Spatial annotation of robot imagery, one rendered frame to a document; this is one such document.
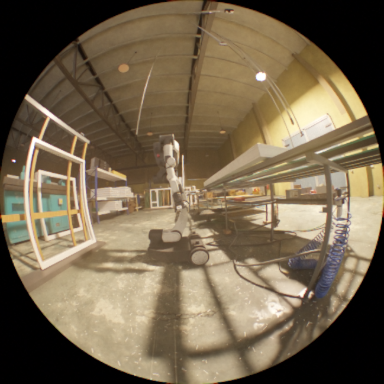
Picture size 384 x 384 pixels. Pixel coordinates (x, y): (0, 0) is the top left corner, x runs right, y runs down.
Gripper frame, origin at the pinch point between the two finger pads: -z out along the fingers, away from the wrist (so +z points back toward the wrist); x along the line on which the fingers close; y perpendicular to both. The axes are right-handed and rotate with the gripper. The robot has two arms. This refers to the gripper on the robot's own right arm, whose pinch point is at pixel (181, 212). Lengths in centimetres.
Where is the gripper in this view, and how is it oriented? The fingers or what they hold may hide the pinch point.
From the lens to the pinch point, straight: 110.2
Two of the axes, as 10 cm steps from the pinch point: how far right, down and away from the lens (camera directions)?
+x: 9.6, -2.7, 0.9
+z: -2.8, -9.6, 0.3
